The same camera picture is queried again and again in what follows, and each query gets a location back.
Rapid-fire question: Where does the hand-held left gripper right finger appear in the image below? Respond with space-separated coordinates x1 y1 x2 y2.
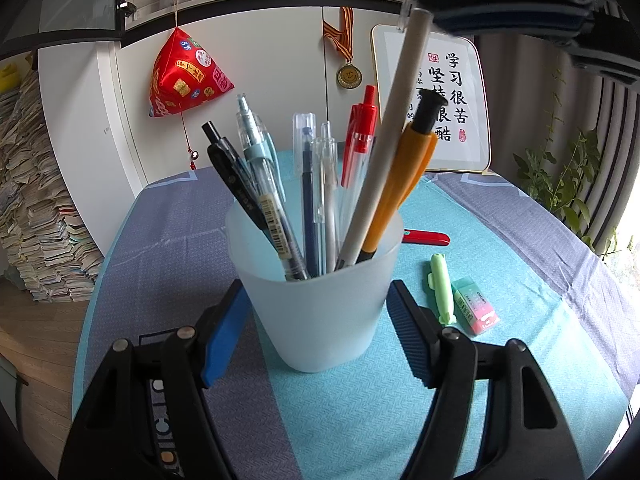
386 279 585 480

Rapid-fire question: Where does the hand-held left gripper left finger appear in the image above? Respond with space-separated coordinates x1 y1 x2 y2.
57 279 252 480

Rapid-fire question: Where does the frosted plastic cup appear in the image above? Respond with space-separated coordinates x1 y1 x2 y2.
224 200 405 374

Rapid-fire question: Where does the grey pen with clear clip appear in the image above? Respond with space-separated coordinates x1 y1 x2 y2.
334 0 433 272

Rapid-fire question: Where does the clear colourless pen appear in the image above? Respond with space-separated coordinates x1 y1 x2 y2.
311 121 341 276

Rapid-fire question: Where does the clear pen with barcode label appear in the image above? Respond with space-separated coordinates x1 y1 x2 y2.
235 93 311 282

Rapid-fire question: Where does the orange pen with black tip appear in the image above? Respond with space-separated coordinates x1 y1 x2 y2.
356 91 449 265

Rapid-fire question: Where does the red and clear pen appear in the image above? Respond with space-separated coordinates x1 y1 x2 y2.
336 85 380 246

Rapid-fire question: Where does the green highlighter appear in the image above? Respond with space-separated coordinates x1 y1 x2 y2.
427 253 457 325

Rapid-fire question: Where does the pink and green eraser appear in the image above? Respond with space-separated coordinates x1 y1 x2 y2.
450 276 500 337

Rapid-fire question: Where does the white calligraphy board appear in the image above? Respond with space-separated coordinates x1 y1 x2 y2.
370 24 493 175

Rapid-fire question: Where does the solid red pen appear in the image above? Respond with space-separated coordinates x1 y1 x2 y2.
401 229 451 246

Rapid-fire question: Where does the grey curtain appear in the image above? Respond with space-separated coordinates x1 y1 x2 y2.
475 30 640 261

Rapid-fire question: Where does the green potted plant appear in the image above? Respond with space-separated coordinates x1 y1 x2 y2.
512 67 623 261

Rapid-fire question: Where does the gold medal with striped ribbon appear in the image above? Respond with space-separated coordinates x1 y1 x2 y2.
321 6 362 90

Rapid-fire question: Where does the white bookshelf cabinet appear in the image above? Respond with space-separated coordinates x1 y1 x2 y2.
35 0 481 256

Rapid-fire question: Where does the tall stack of papers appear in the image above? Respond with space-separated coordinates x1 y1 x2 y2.
0 67 106 303

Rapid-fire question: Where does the red pyramid ornament with tassel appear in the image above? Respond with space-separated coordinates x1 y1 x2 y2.
148 27 236 171

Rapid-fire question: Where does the yellow object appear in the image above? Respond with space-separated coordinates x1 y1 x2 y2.
0 62 23 93

